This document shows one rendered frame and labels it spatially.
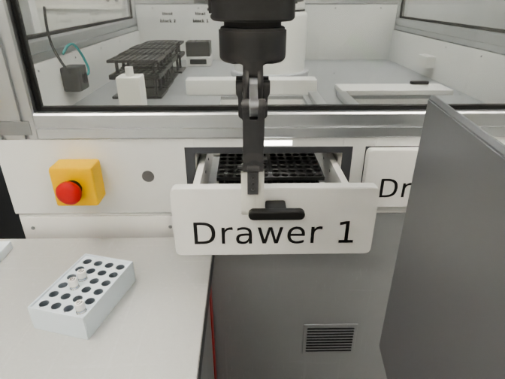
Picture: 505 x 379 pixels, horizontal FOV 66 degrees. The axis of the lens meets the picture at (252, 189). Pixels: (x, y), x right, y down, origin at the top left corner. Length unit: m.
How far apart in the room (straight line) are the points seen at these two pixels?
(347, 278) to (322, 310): 0.10
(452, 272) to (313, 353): 0.68
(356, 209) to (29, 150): 0.55
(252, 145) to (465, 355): 0.28
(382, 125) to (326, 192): 0.21
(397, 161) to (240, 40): 0.39
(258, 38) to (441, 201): 0.24
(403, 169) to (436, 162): 0.36
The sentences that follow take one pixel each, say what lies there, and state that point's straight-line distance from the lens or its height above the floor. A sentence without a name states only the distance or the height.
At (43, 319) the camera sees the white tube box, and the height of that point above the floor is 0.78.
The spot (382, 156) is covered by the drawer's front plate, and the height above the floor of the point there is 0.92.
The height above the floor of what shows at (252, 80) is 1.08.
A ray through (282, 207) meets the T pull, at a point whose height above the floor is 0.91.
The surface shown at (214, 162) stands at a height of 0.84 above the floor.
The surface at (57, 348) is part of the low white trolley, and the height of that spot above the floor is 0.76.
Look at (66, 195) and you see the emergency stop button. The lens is 0.70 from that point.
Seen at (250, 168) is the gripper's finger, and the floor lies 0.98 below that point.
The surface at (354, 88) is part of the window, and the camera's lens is 0.70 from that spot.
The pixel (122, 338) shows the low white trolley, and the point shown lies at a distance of 0.58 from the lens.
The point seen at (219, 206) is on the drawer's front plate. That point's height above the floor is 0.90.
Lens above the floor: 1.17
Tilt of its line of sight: 26 degrees down
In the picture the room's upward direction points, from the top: straight up
